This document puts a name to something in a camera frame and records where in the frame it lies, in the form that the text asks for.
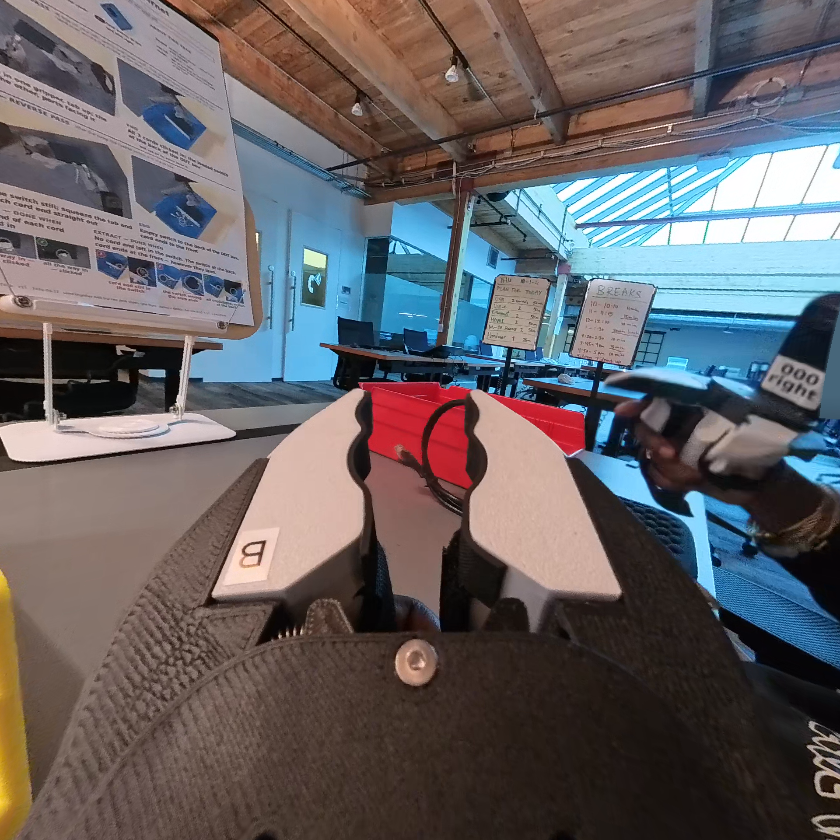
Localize long wooden office desk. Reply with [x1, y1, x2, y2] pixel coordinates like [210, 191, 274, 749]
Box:
[320, 343, 503, 395]

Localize gold bracelets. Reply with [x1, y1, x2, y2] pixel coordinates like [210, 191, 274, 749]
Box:
[747, 486, 840, 559]

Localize printed instruction poster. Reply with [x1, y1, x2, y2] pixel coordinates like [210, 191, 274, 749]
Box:
[0, 0, 256, 327]

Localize black ethernet cable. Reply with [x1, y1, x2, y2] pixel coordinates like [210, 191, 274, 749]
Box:
[394, 397, 470, 516]

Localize person's right forearm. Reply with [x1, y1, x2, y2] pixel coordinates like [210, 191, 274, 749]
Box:
[781, 459, 840, 621]

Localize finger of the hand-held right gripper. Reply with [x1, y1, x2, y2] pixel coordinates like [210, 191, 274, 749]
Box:
[602, 366, 719, 403]

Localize black office chair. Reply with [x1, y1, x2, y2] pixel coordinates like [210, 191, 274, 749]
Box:
[402, 327, 439, 382]
[336, 317, 376, 391]

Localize person's right hand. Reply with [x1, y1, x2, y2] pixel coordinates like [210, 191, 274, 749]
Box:
[616, 399, 824, 527]

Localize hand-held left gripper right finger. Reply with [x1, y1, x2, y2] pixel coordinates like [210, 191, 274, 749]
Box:
[438, 389, 622, 634]

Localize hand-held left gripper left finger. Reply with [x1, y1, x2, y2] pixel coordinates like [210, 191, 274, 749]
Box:
[211, 388, 396, 631]

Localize handwritten whiteboard on pole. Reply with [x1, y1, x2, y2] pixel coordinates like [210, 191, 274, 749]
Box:
[569, 279, 657, 450]
[482, 274, 552, 398]

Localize yellow plastic bin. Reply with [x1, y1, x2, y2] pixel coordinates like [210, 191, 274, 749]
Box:
[0, 571, 32, 821]

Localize red plastic bin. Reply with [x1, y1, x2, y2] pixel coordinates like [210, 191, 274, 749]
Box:
[360, 382, 586, 490]

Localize white door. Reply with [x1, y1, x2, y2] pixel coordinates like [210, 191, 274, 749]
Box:
[282, 209, 345, 383]

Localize wooden support post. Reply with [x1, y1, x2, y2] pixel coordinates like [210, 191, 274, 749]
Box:
[438, 190, 475, 345]

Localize white poster stand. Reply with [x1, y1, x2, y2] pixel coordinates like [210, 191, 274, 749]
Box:
[0, 294, 237, 463]

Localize wooden poster backing board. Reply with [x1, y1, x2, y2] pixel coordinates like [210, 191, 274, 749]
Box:
[0, 197, 265, 341]

